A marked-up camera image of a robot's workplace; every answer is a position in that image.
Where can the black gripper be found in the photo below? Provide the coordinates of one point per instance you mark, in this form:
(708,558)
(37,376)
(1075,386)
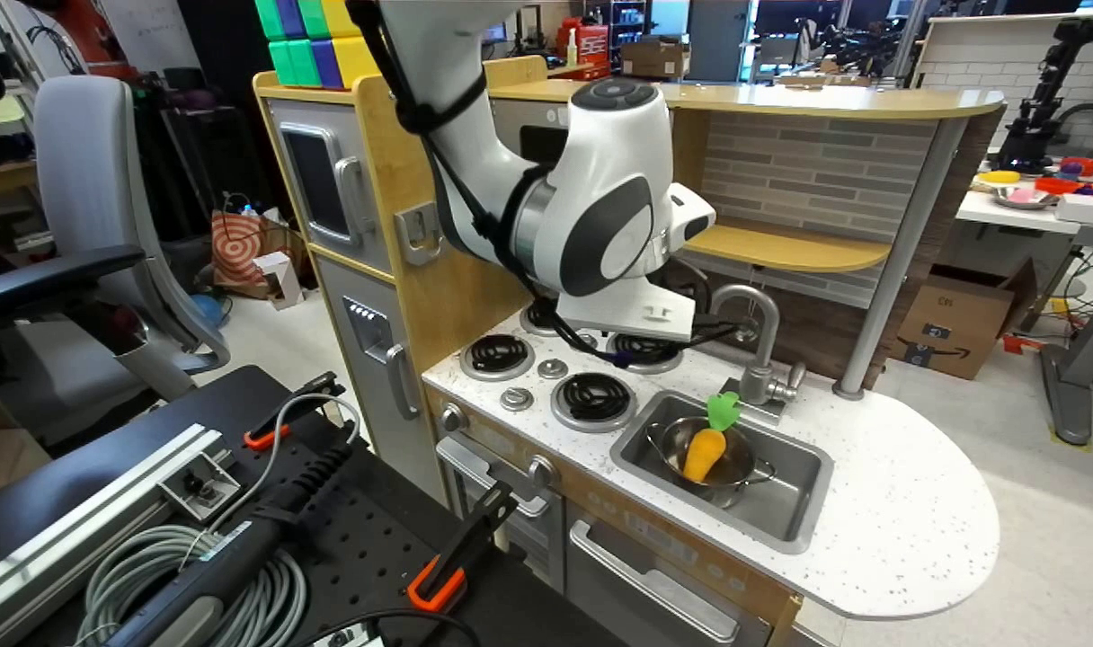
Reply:
(708,334)

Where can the orange carrot plush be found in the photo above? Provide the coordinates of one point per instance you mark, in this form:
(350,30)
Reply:
(702,453)

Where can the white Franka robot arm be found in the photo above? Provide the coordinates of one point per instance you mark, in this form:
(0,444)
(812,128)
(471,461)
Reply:
(606,156)

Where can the steel pot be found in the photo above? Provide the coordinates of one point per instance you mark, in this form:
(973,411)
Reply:
(750,461)

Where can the silver toy faucet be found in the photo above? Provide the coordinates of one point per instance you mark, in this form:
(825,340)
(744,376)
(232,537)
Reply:
(764,361)

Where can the small silver stove knob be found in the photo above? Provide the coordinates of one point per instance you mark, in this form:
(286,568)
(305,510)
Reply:
(515,400)
(552,367)

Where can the grey toy sink basin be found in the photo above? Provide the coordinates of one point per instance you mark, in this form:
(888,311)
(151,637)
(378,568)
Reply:
(800,491)

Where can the brown cardboard box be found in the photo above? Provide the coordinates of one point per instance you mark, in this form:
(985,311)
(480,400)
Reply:
(954,326)

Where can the grey toy oven door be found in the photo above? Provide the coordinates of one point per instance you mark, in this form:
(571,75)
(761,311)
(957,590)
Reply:
(515,506)

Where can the grey toy cabinet door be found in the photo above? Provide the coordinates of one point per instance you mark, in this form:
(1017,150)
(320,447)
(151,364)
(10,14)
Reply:
(655,589)

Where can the wooden toy kitchen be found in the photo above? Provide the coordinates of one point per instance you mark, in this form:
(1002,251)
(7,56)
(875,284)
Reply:
(907,506)

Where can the red container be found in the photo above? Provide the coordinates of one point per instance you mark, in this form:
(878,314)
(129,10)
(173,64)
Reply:
(593,52)

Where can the metal latch plate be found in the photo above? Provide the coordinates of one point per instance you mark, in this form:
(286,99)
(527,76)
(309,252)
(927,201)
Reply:
(418,232)

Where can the grey toy freezer door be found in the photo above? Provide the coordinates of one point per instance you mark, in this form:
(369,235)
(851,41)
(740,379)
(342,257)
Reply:
(378,361)

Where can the large orange black clamp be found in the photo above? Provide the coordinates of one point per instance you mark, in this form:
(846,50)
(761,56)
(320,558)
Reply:
(449,561)

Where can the colourful toys on table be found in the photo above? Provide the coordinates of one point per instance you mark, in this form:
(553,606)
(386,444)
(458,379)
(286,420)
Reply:
(1033,192)

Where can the white side table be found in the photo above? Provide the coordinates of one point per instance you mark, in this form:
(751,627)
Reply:
(1080,348)

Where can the white board panel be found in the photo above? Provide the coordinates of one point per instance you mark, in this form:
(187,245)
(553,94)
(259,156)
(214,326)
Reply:
(964,56)

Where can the black device on table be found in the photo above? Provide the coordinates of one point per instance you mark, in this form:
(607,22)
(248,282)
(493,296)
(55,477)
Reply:
(1044,108)

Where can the grey toy fridge door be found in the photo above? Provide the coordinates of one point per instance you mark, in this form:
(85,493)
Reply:
(326,180)

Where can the small orange black clamp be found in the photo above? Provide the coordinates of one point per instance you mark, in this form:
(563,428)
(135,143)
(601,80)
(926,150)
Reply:
(286,420)

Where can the orange patterned bag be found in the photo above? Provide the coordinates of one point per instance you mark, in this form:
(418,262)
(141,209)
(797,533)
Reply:
(238,252)

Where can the multicolour foam block cube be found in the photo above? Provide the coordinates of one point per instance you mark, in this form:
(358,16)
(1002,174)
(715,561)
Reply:
(316,41)

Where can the grey office chair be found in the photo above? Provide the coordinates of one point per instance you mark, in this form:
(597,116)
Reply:
(90,204)

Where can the metal corner bracket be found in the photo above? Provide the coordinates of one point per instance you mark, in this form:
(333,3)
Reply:
(202,488)

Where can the aluminium extrusion rail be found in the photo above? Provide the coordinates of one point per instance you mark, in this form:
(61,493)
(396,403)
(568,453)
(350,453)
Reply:
(79,516)

